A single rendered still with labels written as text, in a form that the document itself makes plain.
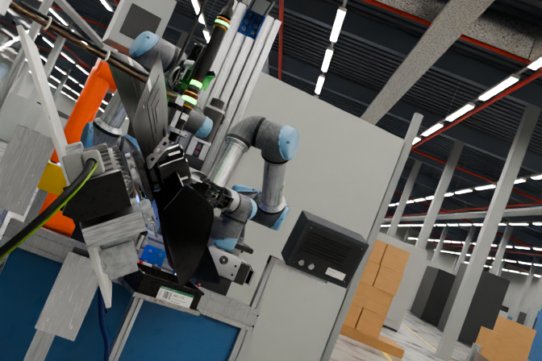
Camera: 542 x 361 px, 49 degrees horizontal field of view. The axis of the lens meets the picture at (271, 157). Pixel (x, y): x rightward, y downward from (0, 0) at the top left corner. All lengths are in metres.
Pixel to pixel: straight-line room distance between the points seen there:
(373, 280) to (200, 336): 7.71
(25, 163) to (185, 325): 0.91
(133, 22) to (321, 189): 2.76
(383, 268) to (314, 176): 6.17
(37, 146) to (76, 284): 0.35
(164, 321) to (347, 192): 1.94
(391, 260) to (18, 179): 8.56
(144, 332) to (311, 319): 1.84
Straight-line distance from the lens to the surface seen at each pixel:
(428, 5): 10.33
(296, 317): 3.79
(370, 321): 9.86
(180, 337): 2.17
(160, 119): 1.47
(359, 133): 3.81
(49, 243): 2.09
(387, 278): 9.79
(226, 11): 1.78
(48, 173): 2.04
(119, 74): 1.68
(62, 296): 1.57
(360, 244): 2.20
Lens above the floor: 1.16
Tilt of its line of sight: 6 degrees up
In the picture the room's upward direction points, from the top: 22 degrees clockwise
